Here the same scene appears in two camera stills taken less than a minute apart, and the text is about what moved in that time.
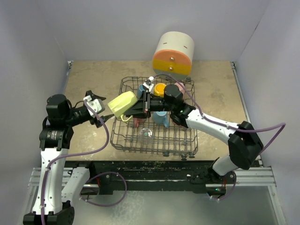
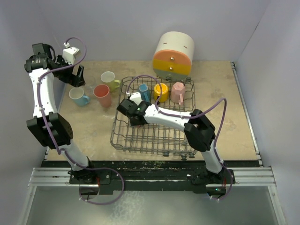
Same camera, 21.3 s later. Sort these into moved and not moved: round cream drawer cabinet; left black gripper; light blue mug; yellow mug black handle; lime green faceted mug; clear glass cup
Moved: left black gripper; light blue mug; clear glass cup; lime green faceted mug
Not moved: yellow mug black handle; round cream drawer cabinet
